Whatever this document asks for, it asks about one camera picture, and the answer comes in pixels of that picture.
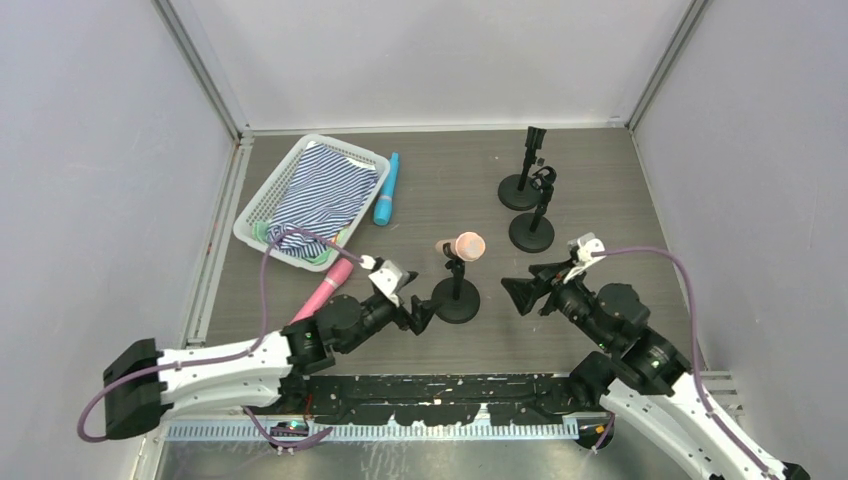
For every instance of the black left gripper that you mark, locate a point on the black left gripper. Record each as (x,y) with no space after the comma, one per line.
(406,309)

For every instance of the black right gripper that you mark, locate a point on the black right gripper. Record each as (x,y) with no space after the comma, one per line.
(549,291)

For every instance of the black microphone stand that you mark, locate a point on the black microphone stand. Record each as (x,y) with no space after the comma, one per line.
(533,232)
(514,191)
(458,299)

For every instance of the black front microphone stand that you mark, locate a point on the black front microphone stand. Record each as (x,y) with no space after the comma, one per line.
(533,232)

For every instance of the beige microphone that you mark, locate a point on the beige microphone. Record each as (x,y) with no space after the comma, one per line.
(468,247)

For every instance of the pink microphone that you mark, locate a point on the pink microphone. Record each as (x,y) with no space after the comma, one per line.
(335,277)

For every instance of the blue microphone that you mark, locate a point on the blue microphone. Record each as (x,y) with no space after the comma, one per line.
(384,206)

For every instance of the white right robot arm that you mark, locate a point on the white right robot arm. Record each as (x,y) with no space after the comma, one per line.
(641,378)

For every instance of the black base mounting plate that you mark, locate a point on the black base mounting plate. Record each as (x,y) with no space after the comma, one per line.
(441,400)

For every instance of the blue striped cloth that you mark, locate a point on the blue striped cloth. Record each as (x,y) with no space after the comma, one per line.
(324,196)

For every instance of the green cloth in basket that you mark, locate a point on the green cloth in basket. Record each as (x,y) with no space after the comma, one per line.
(260,231)

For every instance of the white plastic basket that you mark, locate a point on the white plastic basket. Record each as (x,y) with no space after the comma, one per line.
(263,203)

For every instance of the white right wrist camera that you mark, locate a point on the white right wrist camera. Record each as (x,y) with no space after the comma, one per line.
(585,251)

